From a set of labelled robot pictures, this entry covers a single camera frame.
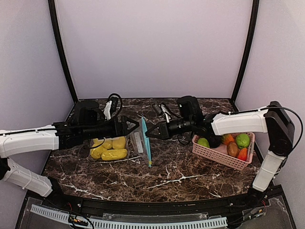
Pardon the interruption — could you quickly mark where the small clear zip bag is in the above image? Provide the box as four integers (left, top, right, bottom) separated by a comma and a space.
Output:
130, 117, 152, 167

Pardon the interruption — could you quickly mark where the yellow toy lemon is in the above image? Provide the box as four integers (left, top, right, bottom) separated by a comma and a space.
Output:
90, 143, 107, 159
112, 136, 126, 149
92, 138, 112, 149

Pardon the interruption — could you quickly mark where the large clear zip bag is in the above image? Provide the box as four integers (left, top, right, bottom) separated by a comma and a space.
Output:
88, 136, 130, 162

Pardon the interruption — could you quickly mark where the yellow toy lemon front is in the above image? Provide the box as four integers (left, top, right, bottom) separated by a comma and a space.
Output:
90, 143, 107, 159

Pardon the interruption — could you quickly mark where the yellow toy lemon back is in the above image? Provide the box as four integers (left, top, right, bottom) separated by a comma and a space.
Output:
112, 136, 126, 149

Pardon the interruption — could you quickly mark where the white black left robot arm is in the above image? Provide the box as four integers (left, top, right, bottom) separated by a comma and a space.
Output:
0, 100, 139, 198

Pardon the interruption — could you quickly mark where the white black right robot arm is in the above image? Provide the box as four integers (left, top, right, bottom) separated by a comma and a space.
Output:
145, 96, 299, 192

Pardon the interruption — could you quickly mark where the green toy vegetable left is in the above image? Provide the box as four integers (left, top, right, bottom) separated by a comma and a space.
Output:
197, 138, 210, 148

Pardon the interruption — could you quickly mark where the green toy vegetable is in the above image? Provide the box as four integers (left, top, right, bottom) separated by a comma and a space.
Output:
235, 134, 250, 149
197, 138, 210, 148

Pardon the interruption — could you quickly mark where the purple toy eggplant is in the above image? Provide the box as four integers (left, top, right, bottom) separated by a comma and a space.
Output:
207, 136, 222, 148

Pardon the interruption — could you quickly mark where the pink plastic basket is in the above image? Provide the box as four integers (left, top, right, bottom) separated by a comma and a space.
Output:
192, 132, 255, 171

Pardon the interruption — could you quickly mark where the orange toy carrot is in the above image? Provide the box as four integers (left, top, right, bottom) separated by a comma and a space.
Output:
222, 134, 235, 145

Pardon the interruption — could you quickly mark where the brown toy potato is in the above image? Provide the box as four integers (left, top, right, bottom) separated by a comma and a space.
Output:
227, 142, 239, 157

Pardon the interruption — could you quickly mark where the green toy vegetable right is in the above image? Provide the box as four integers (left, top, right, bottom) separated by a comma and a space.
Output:
235, 134, 250, 149

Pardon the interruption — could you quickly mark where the orange red toy pepper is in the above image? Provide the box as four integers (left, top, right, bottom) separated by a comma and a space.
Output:
237, 148, 248, 161

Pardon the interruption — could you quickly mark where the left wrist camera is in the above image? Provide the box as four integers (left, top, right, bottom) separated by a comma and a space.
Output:
103, 93, 123, 121

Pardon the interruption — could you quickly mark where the white slotted cable duct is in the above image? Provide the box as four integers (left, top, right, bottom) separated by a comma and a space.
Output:
30, 204, 228, 229

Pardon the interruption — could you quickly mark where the black right frame post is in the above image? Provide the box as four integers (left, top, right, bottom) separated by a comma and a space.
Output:
231, 0, 260, 103

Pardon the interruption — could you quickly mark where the black frame post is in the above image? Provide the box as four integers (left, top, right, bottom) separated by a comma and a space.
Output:
48, 0, 78, 104
231, 0, 260, 103

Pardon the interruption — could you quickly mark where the black front rail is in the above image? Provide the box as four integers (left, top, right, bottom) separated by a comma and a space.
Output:
42, 185, 284, 221

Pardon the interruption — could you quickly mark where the black left frame post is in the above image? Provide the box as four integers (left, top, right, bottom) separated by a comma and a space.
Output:
48, 0, 78, 104

